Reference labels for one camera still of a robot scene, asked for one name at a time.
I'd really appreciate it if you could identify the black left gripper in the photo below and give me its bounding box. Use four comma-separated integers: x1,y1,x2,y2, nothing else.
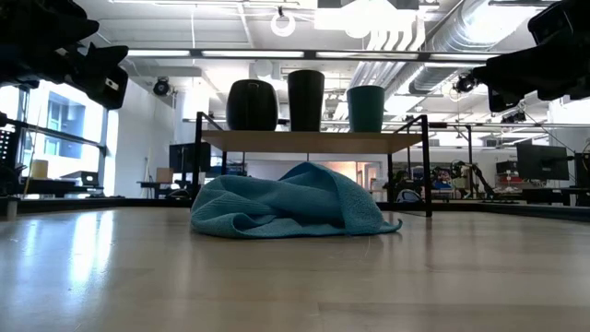
0,0,131,112

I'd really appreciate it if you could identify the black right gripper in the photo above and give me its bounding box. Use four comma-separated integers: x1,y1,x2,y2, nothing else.
472,0,590,114

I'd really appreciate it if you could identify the green cup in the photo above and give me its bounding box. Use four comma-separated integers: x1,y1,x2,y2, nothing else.
346,85,386,134

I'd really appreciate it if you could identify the tall black cup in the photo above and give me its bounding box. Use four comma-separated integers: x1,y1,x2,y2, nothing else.
287,69,326,133

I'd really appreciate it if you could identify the black monitor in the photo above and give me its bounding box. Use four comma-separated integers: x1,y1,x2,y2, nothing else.
515,143,571,183
168,141,212,174

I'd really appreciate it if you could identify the black perforated stand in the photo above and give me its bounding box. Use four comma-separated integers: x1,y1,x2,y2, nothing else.
0,118,25,197

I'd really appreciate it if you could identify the yellowish box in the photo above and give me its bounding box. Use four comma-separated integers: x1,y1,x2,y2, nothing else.
29,159,50,180

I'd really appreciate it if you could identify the low black desk device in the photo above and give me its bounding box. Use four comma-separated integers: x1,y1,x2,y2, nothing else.
61,170,100,188

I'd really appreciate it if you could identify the white rounded device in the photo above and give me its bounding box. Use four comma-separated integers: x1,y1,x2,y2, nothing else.
395,188,423,205

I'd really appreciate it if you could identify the blue microfibre cloth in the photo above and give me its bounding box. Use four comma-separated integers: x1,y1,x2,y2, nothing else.
190,160,404,240

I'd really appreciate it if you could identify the silver ventilation duct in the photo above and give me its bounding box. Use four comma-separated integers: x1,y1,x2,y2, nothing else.
407,0,540,96

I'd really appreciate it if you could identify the white ring lamp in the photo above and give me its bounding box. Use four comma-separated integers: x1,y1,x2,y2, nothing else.
269,7,298,39

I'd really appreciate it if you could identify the wooden shelf with black frame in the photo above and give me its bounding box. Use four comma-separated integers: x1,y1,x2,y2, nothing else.
192,111,433,218

